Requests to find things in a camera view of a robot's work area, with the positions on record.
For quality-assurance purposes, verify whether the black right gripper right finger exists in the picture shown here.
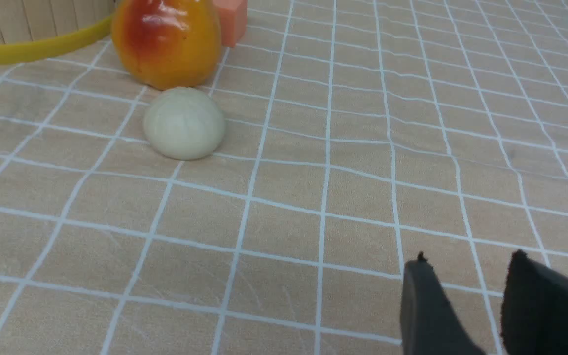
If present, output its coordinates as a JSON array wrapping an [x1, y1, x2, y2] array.
[[501, 249, 568, 355]]

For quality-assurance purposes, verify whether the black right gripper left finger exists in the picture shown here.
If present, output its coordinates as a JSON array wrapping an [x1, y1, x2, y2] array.
[[400, 251, 485, 355]]

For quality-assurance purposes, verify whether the white bun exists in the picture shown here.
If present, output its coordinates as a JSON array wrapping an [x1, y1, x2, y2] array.
[[142, 87, 227, 160]]

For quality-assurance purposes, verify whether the bamboo steamer tray yellow rim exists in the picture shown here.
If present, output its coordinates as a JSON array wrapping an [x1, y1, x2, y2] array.
[[0, 0, 118, 65]]

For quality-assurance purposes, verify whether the checkered beige tablecloth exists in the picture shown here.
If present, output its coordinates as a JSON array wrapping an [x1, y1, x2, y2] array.
[[0, 0, 568, 355]]

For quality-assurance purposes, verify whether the salmon foam cube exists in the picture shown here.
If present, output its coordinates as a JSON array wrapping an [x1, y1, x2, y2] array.
[[213, 0, 248, 48]]

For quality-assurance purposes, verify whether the orange toy pear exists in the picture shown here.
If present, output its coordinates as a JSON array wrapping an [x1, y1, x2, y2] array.
[[112, 0, 222, 91]]

